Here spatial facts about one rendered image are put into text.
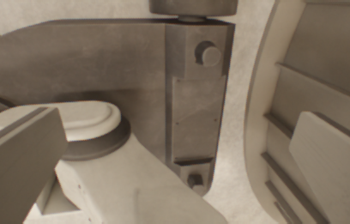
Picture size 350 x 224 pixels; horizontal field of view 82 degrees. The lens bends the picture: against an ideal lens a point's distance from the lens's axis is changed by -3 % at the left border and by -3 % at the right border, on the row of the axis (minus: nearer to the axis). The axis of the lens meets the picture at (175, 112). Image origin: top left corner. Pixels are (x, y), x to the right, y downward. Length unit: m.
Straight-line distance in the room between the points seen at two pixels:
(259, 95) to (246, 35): 0.21
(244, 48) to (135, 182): 0.55
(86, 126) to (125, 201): 0.13
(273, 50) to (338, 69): 0.20
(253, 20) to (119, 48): 0.42
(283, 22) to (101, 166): 0.63
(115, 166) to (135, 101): 0.20
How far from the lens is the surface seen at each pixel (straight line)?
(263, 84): 0.77
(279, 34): 0.74
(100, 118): 0.35
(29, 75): 0.51
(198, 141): 0.55
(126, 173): 0.31
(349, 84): 0.62
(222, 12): 0.46
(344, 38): 0.65
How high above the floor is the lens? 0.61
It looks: 59 degrees down
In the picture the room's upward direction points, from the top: 158 degrees clockwise
